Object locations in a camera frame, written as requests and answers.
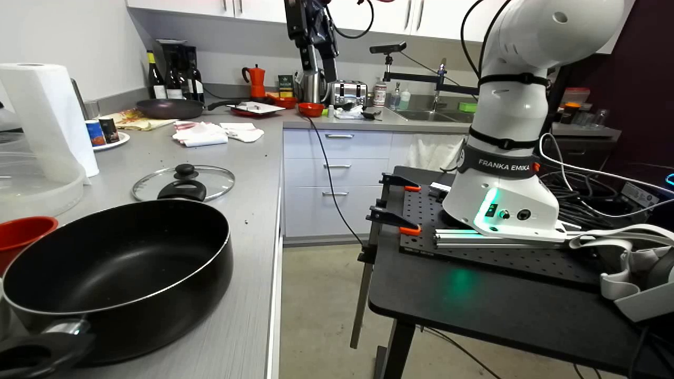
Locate small white plate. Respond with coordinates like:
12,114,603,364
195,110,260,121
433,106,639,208
90,129,133,153

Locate wine bottle white label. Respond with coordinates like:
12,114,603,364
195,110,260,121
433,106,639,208
145,51,169,101

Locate black table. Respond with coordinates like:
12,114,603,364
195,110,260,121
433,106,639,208
365,165,674,379

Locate crumpled white cloth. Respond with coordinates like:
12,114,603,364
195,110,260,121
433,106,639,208
219,121,267,146

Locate black bar clamp orange pad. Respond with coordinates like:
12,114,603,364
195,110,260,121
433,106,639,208
347,203,426,351

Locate dark glass bottle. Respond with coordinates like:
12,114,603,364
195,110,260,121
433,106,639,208
183,58,207,106

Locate thin black hanging cable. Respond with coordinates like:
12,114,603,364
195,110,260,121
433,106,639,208
303,112,369,248

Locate grey plastic holder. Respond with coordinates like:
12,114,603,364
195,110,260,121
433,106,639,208
599,244,674,324

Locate dark can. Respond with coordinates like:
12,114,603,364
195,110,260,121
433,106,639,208
97,116,123,146

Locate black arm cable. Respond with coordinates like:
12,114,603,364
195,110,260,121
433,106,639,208
460,0,514,81

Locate white paper towel roll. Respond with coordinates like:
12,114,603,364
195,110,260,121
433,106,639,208
0,62,101,185

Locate black cable bundle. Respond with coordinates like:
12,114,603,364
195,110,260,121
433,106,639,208
555,165,674,233

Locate glass lid with black knob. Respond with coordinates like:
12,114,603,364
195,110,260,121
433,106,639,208
128,162,238,206

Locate white wall cabinets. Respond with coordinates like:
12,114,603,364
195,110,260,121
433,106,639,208
125,0,619,56

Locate black coffee machine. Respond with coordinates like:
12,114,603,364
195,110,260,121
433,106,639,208
156,37,198,101

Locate soap bottle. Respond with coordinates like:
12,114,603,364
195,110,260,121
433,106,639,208
372,75,396,110

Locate large red bowl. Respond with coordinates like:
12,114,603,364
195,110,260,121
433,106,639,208
0,214,62,276

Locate red moka pot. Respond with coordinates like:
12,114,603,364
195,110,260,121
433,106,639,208
240,63,271,101

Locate translucent plastic bowl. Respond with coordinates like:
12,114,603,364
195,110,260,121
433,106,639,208
0,134,90,221

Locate white plate red rim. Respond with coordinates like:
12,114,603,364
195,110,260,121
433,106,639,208
231,98,287,121

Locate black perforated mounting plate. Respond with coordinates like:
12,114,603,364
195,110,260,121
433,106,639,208
399,184,613,285

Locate aluminium rail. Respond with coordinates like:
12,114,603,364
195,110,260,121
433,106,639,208
433,227,571,248

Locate silver faucet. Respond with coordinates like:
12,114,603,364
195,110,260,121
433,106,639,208
430,58,451,107

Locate black frying pan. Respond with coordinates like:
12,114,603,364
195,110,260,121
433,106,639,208
136,97,207,122

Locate white cable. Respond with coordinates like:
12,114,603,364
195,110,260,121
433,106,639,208
561,221,674,256

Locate grey cable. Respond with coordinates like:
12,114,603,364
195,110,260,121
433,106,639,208
538,131,674,213

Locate folded white cloth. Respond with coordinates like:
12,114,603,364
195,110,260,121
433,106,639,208
172,121,231,149

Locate white drawer cabinet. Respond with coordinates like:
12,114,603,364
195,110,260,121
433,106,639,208
281,126,468,246

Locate steel sink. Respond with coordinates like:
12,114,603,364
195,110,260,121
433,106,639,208
396,92,481,124

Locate white rag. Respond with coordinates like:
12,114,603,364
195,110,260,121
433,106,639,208
332,104,367,122

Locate yellow cloth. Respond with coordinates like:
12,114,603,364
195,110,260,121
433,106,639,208
114,107,177,133

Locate silver toaster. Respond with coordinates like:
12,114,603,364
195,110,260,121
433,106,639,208
329,78,372,110

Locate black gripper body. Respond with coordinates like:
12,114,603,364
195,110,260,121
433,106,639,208
282,0,336,53

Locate black pot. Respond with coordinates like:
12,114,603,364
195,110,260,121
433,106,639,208
0,178,236,379

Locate small red bowl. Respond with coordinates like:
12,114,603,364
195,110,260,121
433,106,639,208
295,101,326,121

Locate blue can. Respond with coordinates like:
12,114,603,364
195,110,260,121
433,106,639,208
85,121,111,148

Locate steel kettle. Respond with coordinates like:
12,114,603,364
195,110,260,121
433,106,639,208
300,67,333,106

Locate green tin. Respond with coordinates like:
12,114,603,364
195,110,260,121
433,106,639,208
276,73,295,101

